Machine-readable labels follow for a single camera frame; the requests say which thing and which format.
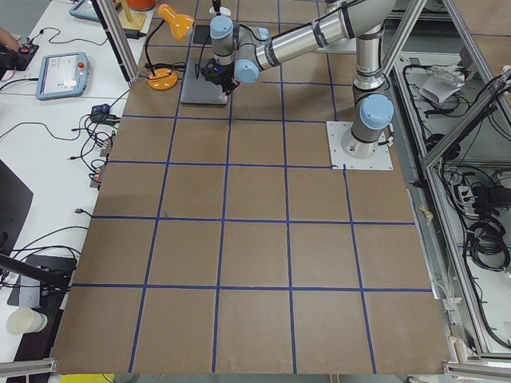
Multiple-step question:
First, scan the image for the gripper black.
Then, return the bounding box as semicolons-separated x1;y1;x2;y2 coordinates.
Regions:
221;76;237;96

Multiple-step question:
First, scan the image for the pink marker pen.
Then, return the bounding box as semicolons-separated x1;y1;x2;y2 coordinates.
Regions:
220;78;241;101

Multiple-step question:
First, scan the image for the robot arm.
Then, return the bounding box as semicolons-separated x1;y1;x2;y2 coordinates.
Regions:
200;1;394;159

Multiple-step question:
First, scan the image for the black mousepad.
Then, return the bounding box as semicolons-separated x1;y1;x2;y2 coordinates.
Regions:
192;25;211;45

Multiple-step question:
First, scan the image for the silver closed laptop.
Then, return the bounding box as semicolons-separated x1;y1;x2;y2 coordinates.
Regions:
180;58;227;107

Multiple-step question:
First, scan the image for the orange desk lamp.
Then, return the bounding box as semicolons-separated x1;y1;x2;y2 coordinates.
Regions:
144;3;195;91

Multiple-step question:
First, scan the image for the black power adapter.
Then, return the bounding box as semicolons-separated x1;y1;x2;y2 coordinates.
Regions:
123;28;146;40

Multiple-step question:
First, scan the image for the wooden stand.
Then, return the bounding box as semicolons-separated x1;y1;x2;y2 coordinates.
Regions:
118;0;147;31

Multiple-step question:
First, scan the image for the orange cylindrical container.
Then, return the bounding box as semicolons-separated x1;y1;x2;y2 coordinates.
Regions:
127;0;156;11

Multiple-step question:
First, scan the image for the blue teach pendant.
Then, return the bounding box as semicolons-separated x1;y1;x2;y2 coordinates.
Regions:
35;52;89;101
69;0;99;22

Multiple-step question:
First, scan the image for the person at desk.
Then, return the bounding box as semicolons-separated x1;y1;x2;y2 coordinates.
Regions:
0;28;19;77

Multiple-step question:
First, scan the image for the white paper cup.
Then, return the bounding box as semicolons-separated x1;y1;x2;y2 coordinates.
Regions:
6;307;48;335

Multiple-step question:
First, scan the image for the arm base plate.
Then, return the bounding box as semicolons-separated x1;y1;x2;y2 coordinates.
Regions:
326;121;394;172
315;39;356;54

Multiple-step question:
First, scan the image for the aluminium frame post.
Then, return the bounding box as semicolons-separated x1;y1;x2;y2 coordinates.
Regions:
92;0;139;84

